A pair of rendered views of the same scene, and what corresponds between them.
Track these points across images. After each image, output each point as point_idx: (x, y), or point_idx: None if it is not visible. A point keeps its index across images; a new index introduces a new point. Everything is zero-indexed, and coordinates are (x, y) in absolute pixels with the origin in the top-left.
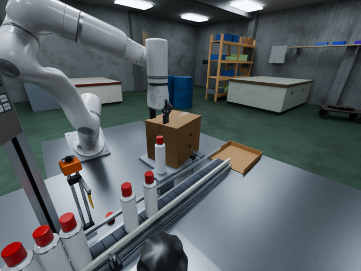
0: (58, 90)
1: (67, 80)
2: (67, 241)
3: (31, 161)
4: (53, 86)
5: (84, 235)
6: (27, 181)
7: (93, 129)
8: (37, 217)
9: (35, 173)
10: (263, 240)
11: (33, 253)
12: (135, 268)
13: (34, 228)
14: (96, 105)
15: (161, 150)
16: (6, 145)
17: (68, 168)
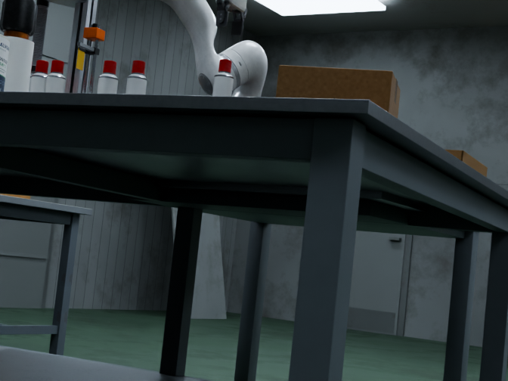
0: (182, 10)
1: (197, 1)
2: (46, 80)
3: (82, 28)
4: (177, 4)
5: (58, 89)
6: (73, 47)
7: (210, 79)
8: (65, 90)
9: (80, 41)
10: None
11: (30, 75)
12: None
13: None
14: (240, 52)
15: (216, 80)
16: (75, 9)
17: (87, 29)
